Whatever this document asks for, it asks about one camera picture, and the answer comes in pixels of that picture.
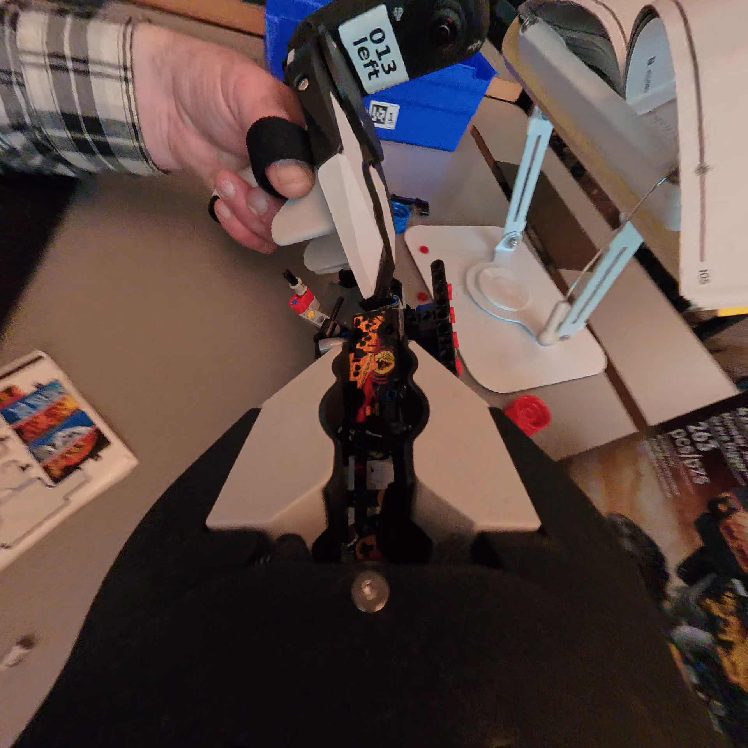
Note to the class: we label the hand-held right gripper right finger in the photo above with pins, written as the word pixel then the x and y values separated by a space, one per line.
pixel 473 461

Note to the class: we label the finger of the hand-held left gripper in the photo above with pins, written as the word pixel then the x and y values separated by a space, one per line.
pixel 350 204
pixel 383 198

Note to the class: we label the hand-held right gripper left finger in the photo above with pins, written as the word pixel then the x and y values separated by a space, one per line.
pixel 269 467

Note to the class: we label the brick-built toy truck model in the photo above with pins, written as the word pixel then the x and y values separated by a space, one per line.
pixel 374 350

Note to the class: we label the person's left forearm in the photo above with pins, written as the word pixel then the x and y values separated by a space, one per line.
pixel 58 87

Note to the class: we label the person's left hand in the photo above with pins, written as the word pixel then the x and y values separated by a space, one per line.
pixel 198 99

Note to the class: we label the blue toy wheel rim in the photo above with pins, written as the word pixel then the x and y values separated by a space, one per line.
pixel 401 216

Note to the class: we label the red toy wheel rim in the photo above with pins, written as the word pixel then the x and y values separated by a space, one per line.
pixel 529 415

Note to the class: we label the blue storage bin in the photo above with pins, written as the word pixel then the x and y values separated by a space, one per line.
pixel 432 111

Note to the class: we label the white book stand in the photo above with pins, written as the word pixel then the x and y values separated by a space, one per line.
pixel 526 362

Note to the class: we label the toy truck set box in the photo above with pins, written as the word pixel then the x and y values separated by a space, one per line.
pixel 643 485

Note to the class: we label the sticker sheet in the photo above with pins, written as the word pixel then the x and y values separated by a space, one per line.
pixel 58 432

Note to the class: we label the instruction booklet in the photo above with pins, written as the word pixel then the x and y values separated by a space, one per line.
pixel 719 175

